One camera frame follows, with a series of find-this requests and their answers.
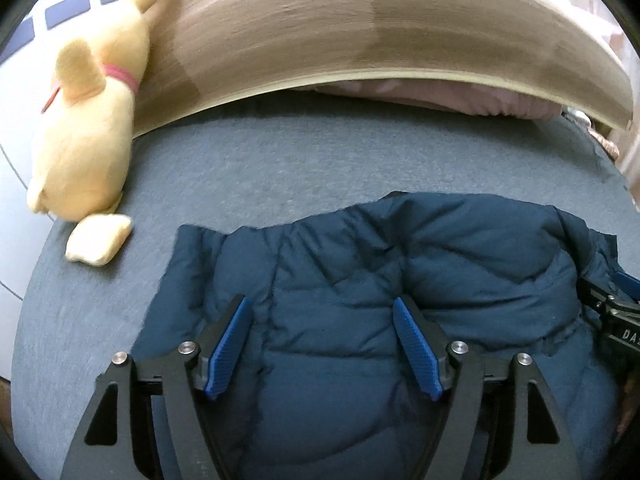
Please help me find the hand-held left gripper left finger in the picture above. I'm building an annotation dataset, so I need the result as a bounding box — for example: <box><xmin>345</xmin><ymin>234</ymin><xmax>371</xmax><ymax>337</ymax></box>
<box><xmin>60</xmin><ymin>294</ymin><xmax>254</xmax><ymax>480</ymax></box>

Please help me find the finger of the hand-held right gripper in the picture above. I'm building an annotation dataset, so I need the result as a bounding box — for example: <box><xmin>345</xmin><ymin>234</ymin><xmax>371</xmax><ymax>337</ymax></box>
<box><xmin>611</xmin><ymin>269</ymin><xmax>640</xmax><ymax>306</ymax></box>
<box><xmin>577</xmin><ymin>277</ymin><xmax>613</xmax><ymax>318</ymax></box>

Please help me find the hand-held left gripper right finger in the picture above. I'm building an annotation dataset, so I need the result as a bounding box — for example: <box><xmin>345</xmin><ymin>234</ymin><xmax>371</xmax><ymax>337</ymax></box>
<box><xmin>392</xmin><ymin>295</ymin><xmax>583</xmax><ymax>480</ymax></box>

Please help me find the navy puffer jacket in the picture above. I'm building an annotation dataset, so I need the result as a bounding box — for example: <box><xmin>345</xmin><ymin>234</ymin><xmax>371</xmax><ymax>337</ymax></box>
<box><xmin>132</xmin><ymin>191</ymin><xmax>640</xmax><ymax>480</ymax></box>

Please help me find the woven patterned cloth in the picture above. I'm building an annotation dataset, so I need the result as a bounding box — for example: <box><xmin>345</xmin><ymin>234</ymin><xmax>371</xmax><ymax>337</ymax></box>
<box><xmin>590</xmin><ymin>127</ymin><xmax>621</xmax><ymax>161</ymax></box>

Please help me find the pink pillow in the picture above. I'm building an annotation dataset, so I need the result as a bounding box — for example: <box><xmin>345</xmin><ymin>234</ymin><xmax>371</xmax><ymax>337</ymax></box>
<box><xmin>312</xmin><ymin>77</ymin><xmax>563</xmax><ymax>122</ymax></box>

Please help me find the yellow plush toy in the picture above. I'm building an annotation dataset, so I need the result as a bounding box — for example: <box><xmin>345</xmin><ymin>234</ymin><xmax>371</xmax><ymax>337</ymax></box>
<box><xmin>26</xmin><ymin>0</ymin><xmax>193</xmax><ymax>266</ymax></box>

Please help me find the wooden headboard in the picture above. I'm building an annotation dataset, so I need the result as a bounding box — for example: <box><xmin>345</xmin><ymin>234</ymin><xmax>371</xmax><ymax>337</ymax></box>
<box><xmin>132</xmin><ymin>0</ymin><xmax>633</xmax><ymax>138</ymax></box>

